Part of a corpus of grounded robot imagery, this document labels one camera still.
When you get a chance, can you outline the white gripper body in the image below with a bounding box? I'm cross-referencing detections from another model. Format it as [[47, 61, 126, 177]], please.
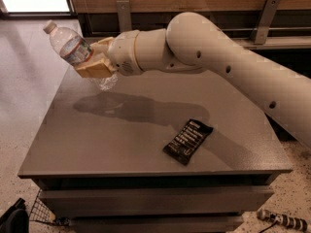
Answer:
[[108, 30, 143, 76]]

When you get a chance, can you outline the right metal wall bracket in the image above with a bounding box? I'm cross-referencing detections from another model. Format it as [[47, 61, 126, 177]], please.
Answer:
[[251, 0, 281, 45]]

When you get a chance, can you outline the left metal wall bracket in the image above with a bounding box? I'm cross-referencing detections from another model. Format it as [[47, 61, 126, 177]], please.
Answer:
[[117, 0, 132, 32]]

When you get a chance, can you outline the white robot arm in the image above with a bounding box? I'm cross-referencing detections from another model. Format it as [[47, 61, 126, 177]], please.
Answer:
[[75, 13, 311, 147]]

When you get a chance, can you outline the black white striped handle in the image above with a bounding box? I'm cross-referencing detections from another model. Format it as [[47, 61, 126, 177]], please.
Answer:
[[257, 209, 311, 233]]

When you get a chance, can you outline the black snack bar wrapper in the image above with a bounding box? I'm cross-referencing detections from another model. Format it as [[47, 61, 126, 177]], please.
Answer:
[[163, 119, 213, 165]]

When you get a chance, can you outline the metal wall bracket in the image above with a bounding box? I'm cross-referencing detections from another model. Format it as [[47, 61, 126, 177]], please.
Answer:
[[251, 0, 281, 45], [117, 0, 132, 32]]

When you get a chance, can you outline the wire mesh basket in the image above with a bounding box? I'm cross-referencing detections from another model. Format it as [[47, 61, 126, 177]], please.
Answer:
[[29, 190, 55, 225]]

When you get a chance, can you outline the grey wall shelf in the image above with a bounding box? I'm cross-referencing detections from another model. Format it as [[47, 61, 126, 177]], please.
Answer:
[[234, 36, 311, 50]]

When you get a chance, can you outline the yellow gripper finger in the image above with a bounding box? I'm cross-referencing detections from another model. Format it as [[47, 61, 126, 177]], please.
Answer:
[[75, 58, 116, 79], [90, 37, 115, 54]]

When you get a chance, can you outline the clear plastic water bottle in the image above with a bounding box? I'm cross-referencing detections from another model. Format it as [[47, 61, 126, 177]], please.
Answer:
[[43, 19, 119, 91]]

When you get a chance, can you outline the grey drawer cabinet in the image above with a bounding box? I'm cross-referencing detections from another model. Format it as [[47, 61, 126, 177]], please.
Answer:
[[18, 71, 292, 233]]

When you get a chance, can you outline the black bag on floor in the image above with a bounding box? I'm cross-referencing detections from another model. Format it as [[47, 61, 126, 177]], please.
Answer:
[[0, 198, 29, 233]]

